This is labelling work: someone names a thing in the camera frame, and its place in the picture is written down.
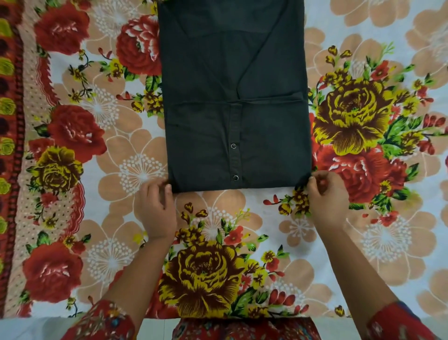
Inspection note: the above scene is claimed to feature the person's right forearm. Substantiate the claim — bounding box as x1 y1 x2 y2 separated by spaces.
316 223 400 332

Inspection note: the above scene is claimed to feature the person's right hand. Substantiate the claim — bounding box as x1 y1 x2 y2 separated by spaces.
306 170 350 231

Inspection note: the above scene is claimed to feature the bed with floral sheet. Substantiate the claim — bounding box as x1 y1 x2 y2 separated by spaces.
0 0 448 320

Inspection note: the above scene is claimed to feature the red floral dress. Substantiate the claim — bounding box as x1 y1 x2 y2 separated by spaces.
61 299 440 340

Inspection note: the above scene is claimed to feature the person's left hand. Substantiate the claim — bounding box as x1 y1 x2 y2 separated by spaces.
134 177 178 243

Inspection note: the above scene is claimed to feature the black shirt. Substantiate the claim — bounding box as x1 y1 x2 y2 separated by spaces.
156 0 314 194

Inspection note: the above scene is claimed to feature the person's left forearm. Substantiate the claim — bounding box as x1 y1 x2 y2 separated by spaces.
100 234 173 335

